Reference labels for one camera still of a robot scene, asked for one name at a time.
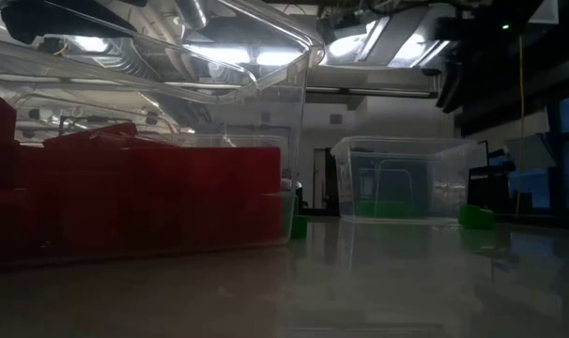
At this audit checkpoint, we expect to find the green toy building block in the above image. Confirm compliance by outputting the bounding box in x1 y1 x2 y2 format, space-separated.
457 203 497 231
289 194 310 240
354 200 398 220

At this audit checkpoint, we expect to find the black metal table frame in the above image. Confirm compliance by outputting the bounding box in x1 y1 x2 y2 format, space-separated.
467 139 569 231

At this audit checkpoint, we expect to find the translucent plastic table sheet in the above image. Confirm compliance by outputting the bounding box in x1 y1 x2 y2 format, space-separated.
0 215 569 338

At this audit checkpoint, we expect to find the ceiling light panel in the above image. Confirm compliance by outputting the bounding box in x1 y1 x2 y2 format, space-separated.
184 42 305 68

